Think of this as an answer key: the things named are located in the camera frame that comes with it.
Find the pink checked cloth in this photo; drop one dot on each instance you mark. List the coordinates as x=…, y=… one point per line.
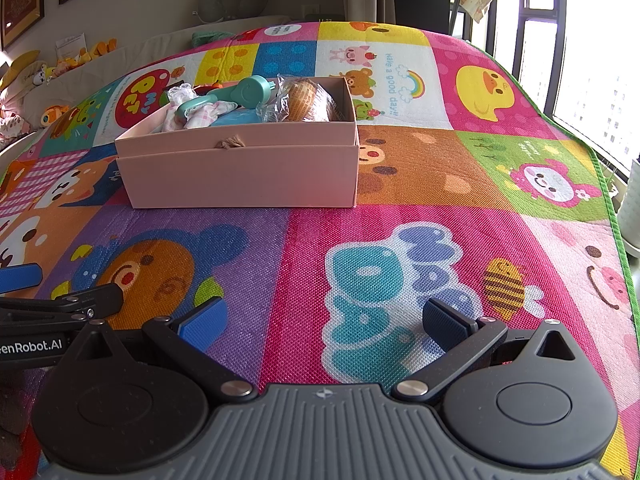
x=200, y=114

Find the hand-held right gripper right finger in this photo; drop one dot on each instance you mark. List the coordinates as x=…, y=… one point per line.
x=446, y=321

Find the teal handheld fan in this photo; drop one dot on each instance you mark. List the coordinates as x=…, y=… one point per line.
x=235, y=94

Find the orange plush toy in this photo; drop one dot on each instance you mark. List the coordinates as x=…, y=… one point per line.
x=54, y=116

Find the bread in clear bag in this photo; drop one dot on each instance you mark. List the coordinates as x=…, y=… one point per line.
x=305, y=101

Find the pile of yellow plush toys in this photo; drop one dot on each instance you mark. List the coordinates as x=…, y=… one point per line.
x=90, y=52

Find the beige sofa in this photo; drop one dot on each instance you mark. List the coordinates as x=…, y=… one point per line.
x=75, y=85

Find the colourful cartoon play mat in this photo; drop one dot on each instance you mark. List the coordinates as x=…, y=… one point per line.
x=380, y=210

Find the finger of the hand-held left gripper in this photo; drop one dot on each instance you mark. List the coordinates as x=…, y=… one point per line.
x=20, y=277
x=75, y=299

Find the yellow plush cushion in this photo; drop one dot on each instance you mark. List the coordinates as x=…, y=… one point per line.
x=20, y=67

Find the pink cardboard box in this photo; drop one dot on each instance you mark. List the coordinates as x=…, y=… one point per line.
x=240, y=170

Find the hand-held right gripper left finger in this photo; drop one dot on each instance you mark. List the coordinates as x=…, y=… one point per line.
x=201, y=321

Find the teal cloth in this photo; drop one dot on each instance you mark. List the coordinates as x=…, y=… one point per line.
x=212, y=37

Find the black window frame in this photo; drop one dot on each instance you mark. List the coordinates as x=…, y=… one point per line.
x=522, y=15

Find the blue toy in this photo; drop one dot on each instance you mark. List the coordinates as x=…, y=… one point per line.
x=235, y=118

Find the white lace cloth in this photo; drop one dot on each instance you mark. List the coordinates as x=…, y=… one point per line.
x=180, y=94

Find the white card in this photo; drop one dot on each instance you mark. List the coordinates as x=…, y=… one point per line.
x=69, y=46

